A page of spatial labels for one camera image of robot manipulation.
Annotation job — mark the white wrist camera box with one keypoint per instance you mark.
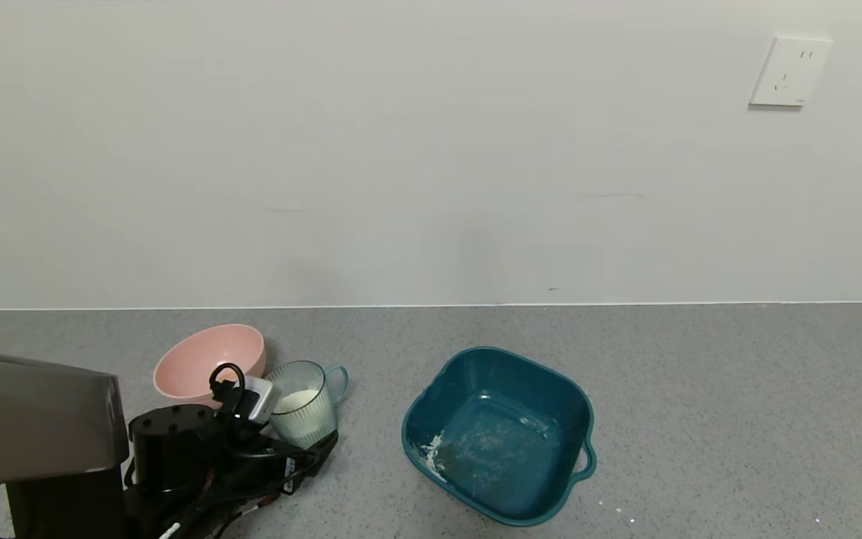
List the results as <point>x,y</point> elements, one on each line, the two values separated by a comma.
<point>260,397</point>

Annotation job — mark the white powder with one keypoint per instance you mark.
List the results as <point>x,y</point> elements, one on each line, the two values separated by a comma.
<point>302,399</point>

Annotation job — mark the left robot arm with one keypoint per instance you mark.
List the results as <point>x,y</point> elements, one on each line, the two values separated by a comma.
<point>27,412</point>

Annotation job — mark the white wall socket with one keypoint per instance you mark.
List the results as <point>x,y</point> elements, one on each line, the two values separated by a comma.
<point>790,71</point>

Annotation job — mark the pink plastic bowl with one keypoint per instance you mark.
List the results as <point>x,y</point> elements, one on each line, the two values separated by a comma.
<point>191,363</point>

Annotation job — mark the teal square plastic basin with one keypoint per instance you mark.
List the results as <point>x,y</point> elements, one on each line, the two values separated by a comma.
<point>498,449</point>

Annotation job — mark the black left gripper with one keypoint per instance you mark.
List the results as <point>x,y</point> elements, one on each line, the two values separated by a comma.
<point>310,458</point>

